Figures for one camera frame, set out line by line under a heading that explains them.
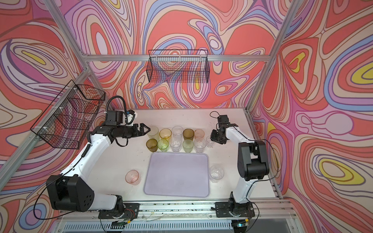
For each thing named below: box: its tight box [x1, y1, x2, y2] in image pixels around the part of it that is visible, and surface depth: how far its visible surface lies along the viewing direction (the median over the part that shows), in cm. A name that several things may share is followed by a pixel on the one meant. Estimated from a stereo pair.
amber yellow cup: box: [159, 128, 172, 142], surface depth 98 cm
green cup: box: [157, 138, 169, 152], surface depth 97 cm
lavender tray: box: [143, 151, 210, 198], surface depth 87 cm
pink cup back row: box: [194, 128, 205, 140], surface depth 100 cm
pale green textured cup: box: [182, 138, 194, 153], surface depth 96 cm
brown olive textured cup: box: [182, 128, 195, 141], surface depth 98 cm
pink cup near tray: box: [124, 169, 141, 186], surface depth 83 cm
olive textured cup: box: [145, 138, 158, 153], surface depth 95 cm
